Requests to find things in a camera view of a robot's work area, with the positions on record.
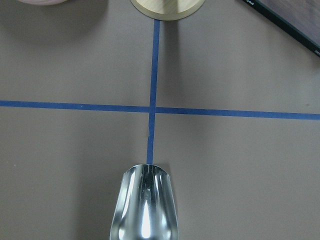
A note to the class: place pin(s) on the pink bowl with ice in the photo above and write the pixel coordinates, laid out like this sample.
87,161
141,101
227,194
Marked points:
44,2

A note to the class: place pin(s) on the wooden mug tree stand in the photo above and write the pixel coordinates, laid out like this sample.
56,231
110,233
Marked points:
167,10

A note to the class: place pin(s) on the tray of upturned glasses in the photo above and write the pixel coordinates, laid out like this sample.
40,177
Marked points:
298,18

